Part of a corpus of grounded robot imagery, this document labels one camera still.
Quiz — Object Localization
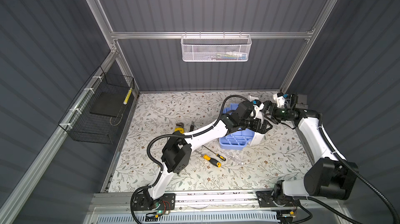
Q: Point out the yellow pipe wrench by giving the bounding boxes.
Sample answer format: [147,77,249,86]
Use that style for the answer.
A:
[174,123,185,133]

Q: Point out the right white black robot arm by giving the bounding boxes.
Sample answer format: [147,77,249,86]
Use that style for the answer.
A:
[262,93,358,206]

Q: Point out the pens in white basket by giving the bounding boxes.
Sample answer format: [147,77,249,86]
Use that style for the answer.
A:
[204,52,248,62]

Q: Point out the floral table mat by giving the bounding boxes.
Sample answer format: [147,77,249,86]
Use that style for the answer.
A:
[108,91,311,192]

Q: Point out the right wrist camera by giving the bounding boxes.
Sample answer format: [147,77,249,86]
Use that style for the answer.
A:
[273,92,291,108]

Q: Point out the left black corrugated cable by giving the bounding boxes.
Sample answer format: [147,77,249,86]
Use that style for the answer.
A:
[129,95,251,224]

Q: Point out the yellow marker pen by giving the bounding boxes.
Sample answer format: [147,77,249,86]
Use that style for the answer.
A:
[123,88,133,105]

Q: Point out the black pad in basket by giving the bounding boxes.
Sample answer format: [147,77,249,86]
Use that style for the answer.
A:
[89,92,126,117]

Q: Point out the stubby black orange screwdriver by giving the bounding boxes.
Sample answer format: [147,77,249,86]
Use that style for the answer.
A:
[190,122,195,132]

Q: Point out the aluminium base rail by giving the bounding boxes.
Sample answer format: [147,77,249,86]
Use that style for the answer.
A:
[90,189,344,215]

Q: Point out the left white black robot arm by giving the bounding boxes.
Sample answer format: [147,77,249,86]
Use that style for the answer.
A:
[134,95,272,210]

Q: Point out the white blue tool box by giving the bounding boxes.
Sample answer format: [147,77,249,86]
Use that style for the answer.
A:
[219,97,272,150]

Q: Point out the white wire mesh basket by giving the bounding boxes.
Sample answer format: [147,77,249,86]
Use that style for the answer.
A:
[180,34,252,62]

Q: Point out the black wire basket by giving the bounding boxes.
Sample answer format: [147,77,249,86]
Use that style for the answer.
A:
[58,67,135,144]

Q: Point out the yellow black handled screwdriver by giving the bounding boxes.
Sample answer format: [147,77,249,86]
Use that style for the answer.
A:
[195,150,221,168]

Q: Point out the slim yellow black screwdriver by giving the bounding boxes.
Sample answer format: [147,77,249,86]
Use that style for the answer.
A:
[203,145,226,162]

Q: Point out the clear handled screwdriver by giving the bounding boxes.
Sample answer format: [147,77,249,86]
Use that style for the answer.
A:
[226,154,243,165]

